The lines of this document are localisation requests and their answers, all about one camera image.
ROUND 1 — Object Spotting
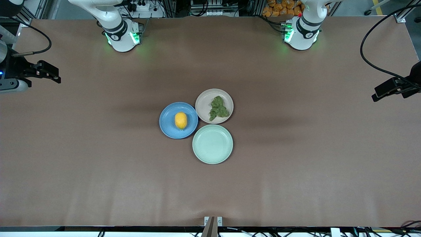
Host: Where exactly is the yellow lemon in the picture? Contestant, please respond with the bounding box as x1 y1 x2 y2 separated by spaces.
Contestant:
175 112 188 130

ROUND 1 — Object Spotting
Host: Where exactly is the green lettuce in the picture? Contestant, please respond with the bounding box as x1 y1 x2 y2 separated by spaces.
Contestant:
209 95 230 122

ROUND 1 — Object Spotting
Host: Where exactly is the white power strip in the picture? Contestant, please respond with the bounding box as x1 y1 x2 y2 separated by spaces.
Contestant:
127 0 165 19

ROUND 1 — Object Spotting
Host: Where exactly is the blue plate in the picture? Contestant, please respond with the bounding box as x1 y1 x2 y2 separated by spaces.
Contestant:
159 102 199 139

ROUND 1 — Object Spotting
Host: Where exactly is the orange snack bag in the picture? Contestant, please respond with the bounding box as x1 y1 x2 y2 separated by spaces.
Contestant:
262 0 305 18

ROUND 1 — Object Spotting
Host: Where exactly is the beige plate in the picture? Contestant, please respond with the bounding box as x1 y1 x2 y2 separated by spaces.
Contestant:
195 89 234 124

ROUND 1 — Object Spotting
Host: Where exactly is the light green plate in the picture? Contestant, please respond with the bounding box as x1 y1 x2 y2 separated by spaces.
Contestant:
192 124 234 165

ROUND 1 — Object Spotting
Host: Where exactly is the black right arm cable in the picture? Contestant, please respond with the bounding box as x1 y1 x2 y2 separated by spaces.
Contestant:
12 24 52 58

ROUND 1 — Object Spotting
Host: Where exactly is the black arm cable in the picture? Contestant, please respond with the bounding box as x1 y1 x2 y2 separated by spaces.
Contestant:
360 3 421 89
12 24 52 58

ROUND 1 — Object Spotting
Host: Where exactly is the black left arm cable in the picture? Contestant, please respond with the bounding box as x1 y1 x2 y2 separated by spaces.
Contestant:
360 3 421 89

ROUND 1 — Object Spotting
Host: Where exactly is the aluminium frame post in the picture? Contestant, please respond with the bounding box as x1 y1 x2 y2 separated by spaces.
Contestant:
394 0 421 23
7 0 50 28

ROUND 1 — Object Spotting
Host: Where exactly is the metal table edge bracket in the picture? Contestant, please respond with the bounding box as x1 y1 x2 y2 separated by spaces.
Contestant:
201 216 223 237

